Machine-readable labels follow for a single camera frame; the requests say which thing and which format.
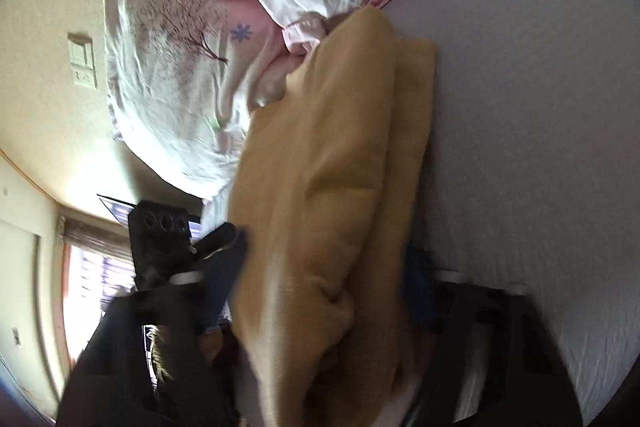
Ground white wall switch plate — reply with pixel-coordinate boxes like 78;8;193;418
67;34;98;90

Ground lavender bed sheet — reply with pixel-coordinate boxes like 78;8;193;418
385;0;639;426

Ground tan long-sleeve shirt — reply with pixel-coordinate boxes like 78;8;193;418
229;8;436;426

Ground window with blinds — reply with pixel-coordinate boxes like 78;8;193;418
60;212;134;364

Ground left pink floral pillow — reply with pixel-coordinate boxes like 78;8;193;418
104;0;303;199

